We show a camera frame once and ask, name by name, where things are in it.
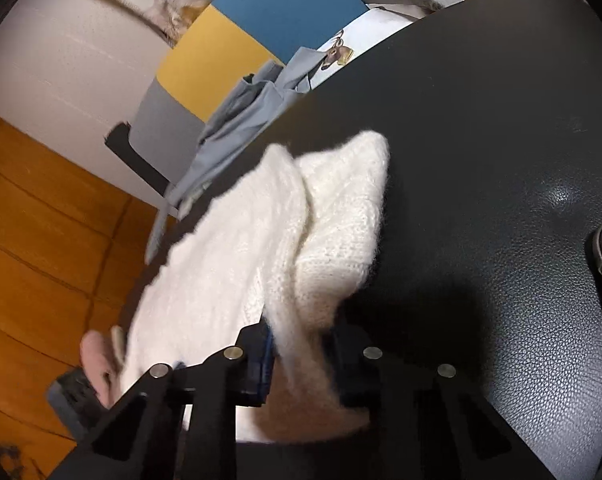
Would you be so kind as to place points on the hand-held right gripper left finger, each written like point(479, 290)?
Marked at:
point(261, 370)

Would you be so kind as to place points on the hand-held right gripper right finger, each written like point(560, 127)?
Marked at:
point(348, 365)

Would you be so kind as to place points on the cream knit sweater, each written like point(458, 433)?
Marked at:
point(261, 240)

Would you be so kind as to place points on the person's left hand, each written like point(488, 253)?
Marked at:
point(98, 360)

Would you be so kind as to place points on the grey garment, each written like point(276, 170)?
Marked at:
point(241, 125)

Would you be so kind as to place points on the grey yellow blue office chair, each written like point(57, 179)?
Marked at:
point(221, 55)

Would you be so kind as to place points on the white printed cushion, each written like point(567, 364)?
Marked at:
point(376, 35)

